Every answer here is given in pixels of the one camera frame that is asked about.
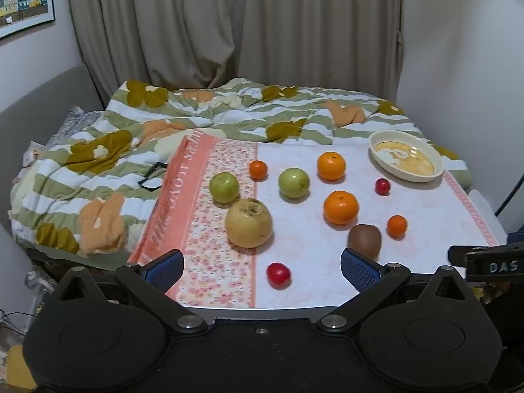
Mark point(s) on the framed wall poster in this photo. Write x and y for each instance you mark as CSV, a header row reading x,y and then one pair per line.
x,y
24,4

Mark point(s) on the pink floral towel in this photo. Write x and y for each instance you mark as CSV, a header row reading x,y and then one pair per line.
x,y
294,245

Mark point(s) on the green striped floral blanket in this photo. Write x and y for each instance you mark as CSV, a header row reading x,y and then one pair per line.
x,y
123,159

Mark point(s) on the green apple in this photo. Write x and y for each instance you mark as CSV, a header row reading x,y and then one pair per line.
x,y
224,188
293,183

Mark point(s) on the beige curtain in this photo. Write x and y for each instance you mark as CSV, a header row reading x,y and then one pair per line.
x,y
204,28

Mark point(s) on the large yellow pear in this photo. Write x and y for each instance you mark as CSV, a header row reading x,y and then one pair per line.
x,y
248,225

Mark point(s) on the small red tomato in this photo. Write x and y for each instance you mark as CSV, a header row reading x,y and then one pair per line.
x,y
278,275
382,186

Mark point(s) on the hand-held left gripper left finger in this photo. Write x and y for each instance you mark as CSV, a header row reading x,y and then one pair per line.
x,y
166,271

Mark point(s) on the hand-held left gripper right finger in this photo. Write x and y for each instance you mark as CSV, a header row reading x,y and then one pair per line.
x,y
358,271

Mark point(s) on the cream oval bowl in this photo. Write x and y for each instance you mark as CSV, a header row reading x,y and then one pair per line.
x,y
405,159

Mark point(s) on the grey patterned pillow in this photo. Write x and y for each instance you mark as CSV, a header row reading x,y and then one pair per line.
x,y
77,120

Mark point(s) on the black eyeglasses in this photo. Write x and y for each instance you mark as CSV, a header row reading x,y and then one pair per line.
x,y
152,177

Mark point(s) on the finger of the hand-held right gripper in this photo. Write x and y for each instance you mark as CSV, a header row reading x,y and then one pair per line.
x,y
497,266
516,239

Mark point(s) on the brown kiwi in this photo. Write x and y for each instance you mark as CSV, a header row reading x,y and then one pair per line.
x,y
364,238

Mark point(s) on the large orange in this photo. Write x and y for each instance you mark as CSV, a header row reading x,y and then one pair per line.
x,y
331,166
341,208

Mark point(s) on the grey headboard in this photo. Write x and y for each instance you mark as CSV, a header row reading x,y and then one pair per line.
x,y
37,102

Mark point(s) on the small mandarin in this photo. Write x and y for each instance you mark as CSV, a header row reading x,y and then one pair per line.
x,y
396,226
258,170

